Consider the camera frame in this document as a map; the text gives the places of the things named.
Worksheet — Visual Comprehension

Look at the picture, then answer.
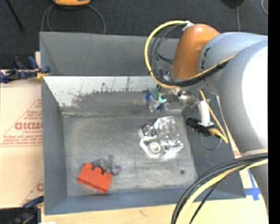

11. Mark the round silver metal cap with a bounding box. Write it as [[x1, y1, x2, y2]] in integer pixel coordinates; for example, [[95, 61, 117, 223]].
[[140, 123, 156, 138]]

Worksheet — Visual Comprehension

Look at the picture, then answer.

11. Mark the crumpled clear plastic packet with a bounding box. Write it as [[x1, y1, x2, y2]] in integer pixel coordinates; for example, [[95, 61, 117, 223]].
[[154, 116, 185, 161]]

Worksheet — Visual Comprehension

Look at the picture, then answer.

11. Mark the grey and purple small toy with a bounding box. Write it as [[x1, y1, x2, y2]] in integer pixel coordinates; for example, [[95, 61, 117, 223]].
[[91, 154, 122, 176]]

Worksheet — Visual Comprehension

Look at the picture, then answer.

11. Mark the white round plastic ring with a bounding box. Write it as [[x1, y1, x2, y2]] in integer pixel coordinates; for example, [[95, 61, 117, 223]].
[[139, 136, 164, 159]]

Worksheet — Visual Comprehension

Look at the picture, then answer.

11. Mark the grey metal bin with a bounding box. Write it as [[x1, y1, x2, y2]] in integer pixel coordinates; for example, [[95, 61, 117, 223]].
[[39, 31, 246, 216]]

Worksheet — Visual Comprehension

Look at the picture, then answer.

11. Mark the black cylinder on white bracket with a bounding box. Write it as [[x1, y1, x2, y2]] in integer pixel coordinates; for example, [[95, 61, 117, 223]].
[[185, 99, 223, 139]]

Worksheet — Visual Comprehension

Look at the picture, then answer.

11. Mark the brown cardboard board red print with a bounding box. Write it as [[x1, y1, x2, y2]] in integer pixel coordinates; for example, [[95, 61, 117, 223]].
[[0, 69, 45, 210]]

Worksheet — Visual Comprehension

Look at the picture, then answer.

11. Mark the orange toy building brick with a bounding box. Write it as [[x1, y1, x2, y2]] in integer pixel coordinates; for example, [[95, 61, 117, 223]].
[[77, 162, 113, 194]]

